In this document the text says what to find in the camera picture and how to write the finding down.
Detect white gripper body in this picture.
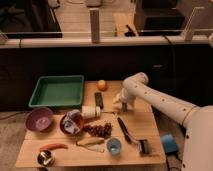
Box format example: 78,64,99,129
113,88,136,107

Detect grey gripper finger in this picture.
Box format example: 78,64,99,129
122,103,128,112

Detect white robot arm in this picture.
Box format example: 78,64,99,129
113,72,213,171

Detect black rectangular sponge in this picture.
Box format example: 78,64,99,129
94,92,104,109

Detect orange fruit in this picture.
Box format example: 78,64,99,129
97,80,107,91

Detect bunch of dark grapes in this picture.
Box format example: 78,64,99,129
83,123,112,139

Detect white cylindrical cup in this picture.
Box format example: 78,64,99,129
82,106,101,119

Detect blue glass cup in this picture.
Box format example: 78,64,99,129
106,138,121,155

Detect black dish brush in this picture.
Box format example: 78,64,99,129
130,135,151,155

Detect brown bowl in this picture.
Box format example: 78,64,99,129
60,110,84,135

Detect yellow banana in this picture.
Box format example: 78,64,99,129
76,137,104,146

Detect crumpled white cloth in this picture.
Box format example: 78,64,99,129
62,109,80,135

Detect blue tape roll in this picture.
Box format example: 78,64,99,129
161,134,178,154

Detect green plastic tray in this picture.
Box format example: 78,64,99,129
28,75,84,108

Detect red chili pepper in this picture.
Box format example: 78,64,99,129
39,143,68,151

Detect purple bowl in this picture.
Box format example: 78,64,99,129
25,107,53,132

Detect small metal bowl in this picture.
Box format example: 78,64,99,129
37,150,54,166

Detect black handled knife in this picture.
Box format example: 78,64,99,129
117,117,132,144

